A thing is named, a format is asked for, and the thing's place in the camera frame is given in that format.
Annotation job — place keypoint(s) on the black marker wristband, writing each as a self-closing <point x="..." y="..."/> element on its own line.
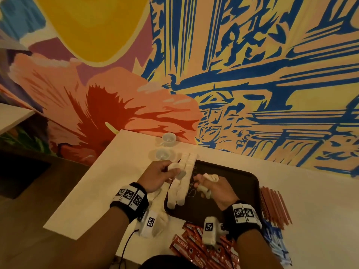
<point x="130" y="200"/>
<point x="242" y="217"/>

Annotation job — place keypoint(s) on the person's left forearm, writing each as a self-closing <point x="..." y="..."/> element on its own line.
<point x="95" y="243"/>

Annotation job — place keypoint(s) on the row of tea bags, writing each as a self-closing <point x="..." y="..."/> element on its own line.
<point x="182" y="179"/>

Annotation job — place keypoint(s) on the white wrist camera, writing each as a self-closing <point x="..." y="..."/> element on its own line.
<point x="210" y="229"/>
<point x="148" y="224"/>

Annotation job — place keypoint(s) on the pile of red Nescafe sachets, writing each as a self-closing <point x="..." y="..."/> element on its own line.
<point x="207" y="252"/>

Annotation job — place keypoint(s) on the person's right hand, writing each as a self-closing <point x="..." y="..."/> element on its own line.
<point x="219" y="190"/>

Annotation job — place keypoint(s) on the bunch of tea bags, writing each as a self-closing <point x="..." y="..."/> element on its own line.
<point x="207" y="182"/>

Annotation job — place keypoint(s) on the person's right forearm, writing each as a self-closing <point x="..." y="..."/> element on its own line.
<point x="258" y="252"/>

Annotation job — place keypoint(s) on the pile of blue sachets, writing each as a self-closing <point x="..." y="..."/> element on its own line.
<point x="277" y="243"/>

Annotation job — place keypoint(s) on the person's black shirt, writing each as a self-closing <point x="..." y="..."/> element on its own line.
<point x="168" y="262"/>

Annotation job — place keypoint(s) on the small white cup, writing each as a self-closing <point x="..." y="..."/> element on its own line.
<point x="164" y="153"/>
<point x="169" y="138"/>

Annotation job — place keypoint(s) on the pile of white tea bags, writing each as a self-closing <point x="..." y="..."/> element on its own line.
<point x="160" y="215"/>

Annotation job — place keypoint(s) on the person's left hand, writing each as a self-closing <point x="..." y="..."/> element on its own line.
<point x="157" y="175"/>

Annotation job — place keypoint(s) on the white side table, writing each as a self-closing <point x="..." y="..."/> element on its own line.
<point x="14" y="114"/>

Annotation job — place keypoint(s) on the dark brown tray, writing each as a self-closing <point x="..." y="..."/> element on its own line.
<point x="235" y="187"/>

